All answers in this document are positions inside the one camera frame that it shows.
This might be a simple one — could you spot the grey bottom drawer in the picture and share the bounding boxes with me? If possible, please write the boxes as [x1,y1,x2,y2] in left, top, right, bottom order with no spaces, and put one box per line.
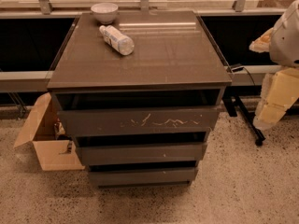
[89,167,198,187]

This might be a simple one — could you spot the black metal stand leg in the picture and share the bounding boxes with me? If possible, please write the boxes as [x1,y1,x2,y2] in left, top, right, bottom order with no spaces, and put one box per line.
[222,88,265,147]

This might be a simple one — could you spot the clear plastic water bottle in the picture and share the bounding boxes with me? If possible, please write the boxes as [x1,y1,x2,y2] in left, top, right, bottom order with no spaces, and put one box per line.
[99,25,135,56]

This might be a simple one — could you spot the open cardboard box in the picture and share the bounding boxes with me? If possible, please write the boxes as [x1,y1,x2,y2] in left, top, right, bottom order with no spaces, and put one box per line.
[14,93,85,171]

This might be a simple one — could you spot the grey drawer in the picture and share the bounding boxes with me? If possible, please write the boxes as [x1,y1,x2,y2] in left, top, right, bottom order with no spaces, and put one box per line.
[76,143,207,166]
[89,167,198,187]
[58,107,219,137]

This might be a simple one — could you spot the grey top drawer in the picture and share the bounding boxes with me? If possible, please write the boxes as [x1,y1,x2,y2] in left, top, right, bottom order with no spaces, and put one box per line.
[58,107,219,137]

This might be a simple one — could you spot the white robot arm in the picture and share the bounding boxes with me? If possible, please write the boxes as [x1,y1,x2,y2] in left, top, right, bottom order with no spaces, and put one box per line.
[249,0,299,131]

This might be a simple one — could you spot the grey middle drawer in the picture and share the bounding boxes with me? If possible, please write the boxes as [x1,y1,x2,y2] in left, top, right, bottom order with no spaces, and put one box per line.
[76,143,207,166]

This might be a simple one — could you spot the white ceramic bowl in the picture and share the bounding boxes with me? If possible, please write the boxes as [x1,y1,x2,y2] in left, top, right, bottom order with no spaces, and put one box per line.
[91,3,119,24]

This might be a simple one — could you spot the black cable with plug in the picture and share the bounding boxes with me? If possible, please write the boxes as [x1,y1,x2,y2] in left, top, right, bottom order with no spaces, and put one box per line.
[225,63,256,86]

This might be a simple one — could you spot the dark grey drawer cabinet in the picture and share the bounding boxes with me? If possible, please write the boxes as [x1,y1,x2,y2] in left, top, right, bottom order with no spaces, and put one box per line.
[48,11,232,174]

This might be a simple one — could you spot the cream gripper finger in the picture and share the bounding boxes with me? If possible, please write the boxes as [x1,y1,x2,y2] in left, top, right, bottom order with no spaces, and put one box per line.
[253,68,299,131]
[249,28,273,53]

